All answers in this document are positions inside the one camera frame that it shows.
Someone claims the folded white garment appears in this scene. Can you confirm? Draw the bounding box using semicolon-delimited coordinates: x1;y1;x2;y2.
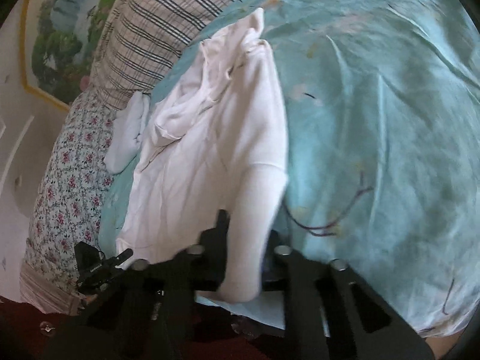
104;91;150;175

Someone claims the plaid pillow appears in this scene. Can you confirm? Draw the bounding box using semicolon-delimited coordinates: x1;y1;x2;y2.
91;0;238;110

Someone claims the teal floral bed sheet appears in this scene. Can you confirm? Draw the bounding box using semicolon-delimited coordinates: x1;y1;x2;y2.
98;0;479;337

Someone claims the landscape wall painting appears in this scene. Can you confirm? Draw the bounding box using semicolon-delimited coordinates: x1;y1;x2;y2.
19;0;116;109

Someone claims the floral pink pillow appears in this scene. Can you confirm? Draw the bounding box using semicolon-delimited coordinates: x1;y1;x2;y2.
19;88;116;315

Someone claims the white large garment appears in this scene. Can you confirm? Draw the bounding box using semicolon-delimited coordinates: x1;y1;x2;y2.
115;8;288;303

